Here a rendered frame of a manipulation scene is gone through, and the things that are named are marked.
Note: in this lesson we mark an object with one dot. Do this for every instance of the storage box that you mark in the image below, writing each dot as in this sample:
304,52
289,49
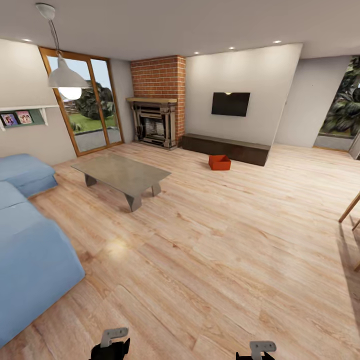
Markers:
219,162

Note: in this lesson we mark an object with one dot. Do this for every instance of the shelf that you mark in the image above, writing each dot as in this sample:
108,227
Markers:
37,113

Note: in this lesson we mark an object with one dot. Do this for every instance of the wood fireplace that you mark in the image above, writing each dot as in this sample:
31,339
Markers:
154,124

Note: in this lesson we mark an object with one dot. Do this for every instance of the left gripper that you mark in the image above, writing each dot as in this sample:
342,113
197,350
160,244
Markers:
116,351

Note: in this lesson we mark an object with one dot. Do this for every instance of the wall mounted tv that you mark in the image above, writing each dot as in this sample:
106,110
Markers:
230,103

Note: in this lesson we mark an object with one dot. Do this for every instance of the cabinet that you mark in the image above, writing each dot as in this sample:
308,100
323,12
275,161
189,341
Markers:
234,149

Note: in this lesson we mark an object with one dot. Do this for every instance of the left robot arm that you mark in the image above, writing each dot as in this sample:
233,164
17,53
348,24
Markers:
111,351

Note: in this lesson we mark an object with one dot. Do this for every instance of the coffee table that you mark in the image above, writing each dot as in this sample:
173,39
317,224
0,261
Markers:
125,175

